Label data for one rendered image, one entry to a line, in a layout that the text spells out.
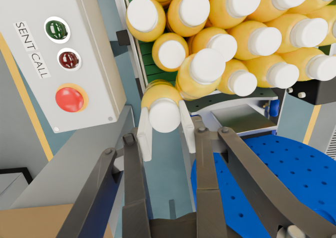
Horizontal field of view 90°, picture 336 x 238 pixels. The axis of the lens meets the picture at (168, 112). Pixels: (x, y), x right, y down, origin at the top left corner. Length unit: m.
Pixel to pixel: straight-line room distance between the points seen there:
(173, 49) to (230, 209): 0.27
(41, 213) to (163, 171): 1.37
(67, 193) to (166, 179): 1.28
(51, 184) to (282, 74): 0.82
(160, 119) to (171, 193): 1.88
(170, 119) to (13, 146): 1.92
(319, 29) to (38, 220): 0.69
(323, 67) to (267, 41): 0.11
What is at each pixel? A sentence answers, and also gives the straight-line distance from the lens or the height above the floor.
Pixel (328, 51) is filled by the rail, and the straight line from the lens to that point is 0.51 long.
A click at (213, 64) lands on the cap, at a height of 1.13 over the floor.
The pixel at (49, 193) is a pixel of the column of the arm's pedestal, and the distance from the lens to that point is 0.81.
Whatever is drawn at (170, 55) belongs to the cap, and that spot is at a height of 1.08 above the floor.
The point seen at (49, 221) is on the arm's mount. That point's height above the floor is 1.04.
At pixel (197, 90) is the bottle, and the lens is 0.24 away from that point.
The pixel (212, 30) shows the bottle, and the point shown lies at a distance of 0.31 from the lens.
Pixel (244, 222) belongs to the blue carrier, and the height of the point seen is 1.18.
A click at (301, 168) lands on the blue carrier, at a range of 0.42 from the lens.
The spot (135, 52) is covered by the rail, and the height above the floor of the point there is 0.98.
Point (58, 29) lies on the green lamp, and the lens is 0.25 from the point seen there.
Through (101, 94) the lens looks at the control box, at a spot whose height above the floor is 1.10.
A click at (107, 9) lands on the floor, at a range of 1.38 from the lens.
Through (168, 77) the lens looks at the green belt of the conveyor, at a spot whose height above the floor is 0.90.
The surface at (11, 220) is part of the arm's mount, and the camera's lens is 0.64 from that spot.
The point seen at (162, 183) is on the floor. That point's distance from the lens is 1.95.
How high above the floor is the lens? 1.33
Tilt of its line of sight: 66 degrees down
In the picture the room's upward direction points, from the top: 171 degrees clockwise
